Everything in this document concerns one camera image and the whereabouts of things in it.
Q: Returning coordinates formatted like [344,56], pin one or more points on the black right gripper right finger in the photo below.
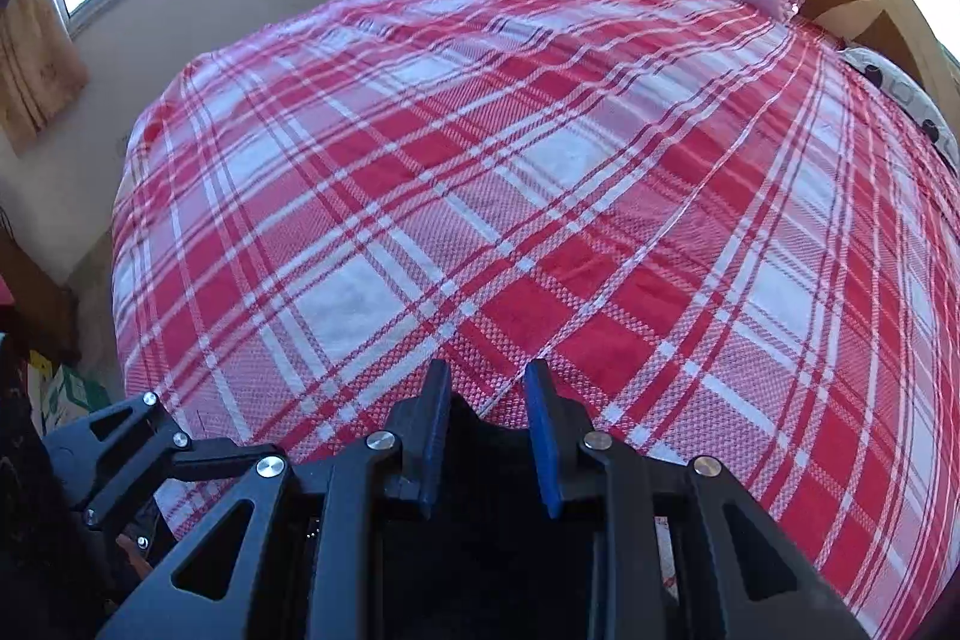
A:
[678,550]

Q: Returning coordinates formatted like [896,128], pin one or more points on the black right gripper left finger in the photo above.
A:
[291,550]

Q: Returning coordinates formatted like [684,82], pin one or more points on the black pants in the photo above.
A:
[487,561]

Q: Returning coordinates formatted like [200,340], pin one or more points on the brown wooden furniture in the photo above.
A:
[42,313]

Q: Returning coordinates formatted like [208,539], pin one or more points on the red white plaid bedspread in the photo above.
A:
[720,237]

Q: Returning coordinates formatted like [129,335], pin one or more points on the beige curtain far left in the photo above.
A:
[42,71]

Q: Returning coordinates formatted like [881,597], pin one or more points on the white pillow with black dots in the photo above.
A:
[912,99]

